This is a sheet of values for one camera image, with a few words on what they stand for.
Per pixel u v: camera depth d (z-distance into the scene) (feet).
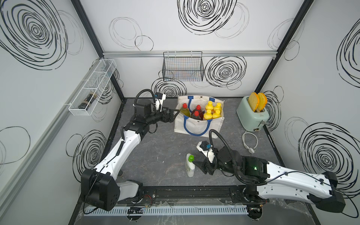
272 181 1.47
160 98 2.18
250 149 2.91
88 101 2.19
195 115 2.89
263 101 2.93
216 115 2.71
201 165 1.85
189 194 2.46
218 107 2.84
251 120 2.94
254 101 2.98
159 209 2.32
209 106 2.89
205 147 1.78
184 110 3.08
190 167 2.28
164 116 2.18
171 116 2.19
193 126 2.89
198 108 2.92
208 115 2.75
